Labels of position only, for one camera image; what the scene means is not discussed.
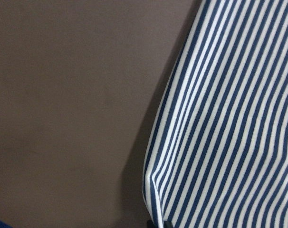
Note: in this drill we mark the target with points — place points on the blue white striped polo shirt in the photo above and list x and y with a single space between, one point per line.
218 152

